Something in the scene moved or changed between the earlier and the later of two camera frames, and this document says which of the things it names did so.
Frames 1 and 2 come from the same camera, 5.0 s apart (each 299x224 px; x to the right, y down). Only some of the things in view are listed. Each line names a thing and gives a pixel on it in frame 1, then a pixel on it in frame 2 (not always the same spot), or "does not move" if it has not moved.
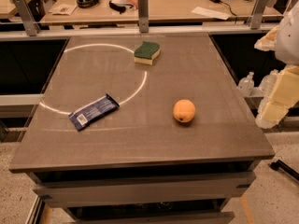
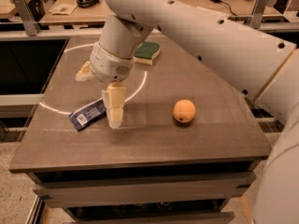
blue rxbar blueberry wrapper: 92,111 does not move
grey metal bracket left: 31,24 does not move
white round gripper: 288,37 -> 109,65
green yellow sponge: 147,52 does not move
